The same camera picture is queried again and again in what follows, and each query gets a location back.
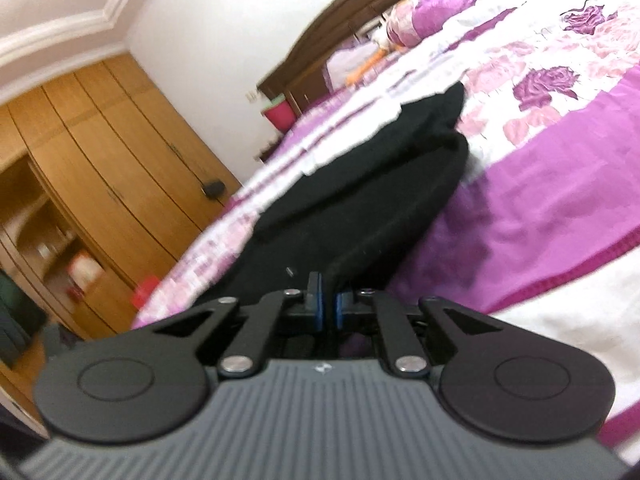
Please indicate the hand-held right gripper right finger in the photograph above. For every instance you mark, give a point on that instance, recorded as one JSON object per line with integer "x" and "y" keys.
{"x": 342, "y": 312}

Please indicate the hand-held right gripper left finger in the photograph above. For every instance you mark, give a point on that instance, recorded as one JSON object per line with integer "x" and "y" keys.
{"x": 315, "y": 305}

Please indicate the black buttoned cardigan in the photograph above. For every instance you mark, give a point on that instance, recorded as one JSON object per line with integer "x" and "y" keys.
{"x": 360, "y": 195}

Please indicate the small black wardrobe box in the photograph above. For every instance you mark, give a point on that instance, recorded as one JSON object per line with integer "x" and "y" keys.
{"x": 212, "y": 188}

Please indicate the small red box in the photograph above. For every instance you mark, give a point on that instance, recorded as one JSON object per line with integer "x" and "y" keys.
{"x": 144, "y": 293}

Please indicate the red plastic bucket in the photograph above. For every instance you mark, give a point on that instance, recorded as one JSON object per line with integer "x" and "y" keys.
{"x": 279, "y": 115}

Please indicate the purple floral bedspread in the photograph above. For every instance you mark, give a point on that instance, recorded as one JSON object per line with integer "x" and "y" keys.
{"x": 525, "y": 210}

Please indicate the white and red packet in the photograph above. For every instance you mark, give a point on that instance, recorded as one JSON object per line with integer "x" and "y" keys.
{"x": 86, "y": 272}

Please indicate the orange and white plush toy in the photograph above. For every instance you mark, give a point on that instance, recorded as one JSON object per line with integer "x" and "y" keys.
{"x": 362, "y": 71}

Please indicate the light wooden wardrobe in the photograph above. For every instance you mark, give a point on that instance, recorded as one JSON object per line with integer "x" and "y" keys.
{"x": 125, "y": 160}

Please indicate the lilac pillow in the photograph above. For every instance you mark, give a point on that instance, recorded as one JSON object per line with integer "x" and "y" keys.
{"x": 340, "y": 62}

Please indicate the dark wooden headboard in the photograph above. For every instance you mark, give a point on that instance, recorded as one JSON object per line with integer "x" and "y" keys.
{"x": 320, "y": 40}

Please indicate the dark green bag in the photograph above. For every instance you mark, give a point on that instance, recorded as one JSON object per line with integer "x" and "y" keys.
{"x": 20, "y": 310}

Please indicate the folded purple floral quilt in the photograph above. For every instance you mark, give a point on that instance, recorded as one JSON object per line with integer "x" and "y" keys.
{"x": 430, "y": 15}

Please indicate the white wall socket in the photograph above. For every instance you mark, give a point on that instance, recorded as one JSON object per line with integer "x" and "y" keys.
{"x": 251, "y": 95}

